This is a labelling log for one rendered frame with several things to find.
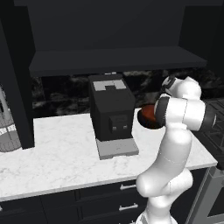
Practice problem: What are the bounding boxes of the dark cabinet door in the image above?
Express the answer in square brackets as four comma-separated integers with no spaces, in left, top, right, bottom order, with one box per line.
[0,0,36,150]

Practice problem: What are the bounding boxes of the black coffee machine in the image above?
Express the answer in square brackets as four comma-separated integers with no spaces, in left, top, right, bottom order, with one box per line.
[87,73,140,161]

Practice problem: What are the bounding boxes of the dark drawer front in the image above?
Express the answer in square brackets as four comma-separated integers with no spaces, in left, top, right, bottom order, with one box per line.
[77,197,149,221]
[74,179,139,203]

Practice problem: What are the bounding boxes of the dark open wall cabinet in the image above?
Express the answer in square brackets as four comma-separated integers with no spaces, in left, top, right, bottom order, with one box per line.
[12,0,224,78]

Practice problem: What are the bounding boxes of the silver drawer handle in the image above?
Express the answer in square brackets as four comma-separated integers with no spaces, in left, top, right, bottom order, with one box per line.
[119,183,137,191]
[118,203,139,212]

